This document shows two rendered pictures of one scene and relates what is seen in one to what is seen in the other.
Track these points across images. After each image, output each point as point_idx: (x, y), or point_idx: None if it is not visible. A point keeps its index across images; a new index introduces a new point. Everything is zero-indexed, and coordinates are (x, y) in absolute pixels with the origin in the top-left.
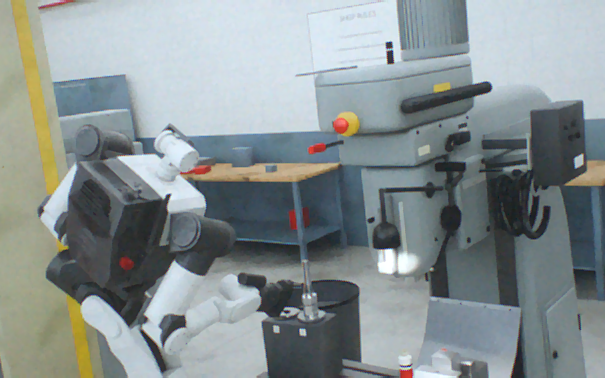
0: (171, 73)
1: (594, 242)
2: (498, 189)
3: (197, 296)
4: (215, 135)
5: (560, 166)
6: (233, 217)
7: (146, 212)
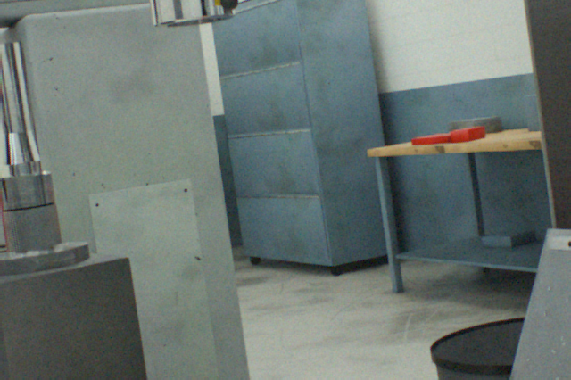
0: None
1: None
2: None
3: (410, 368)
4: (507, 77)
5: None
6: (539, 235)
7: None
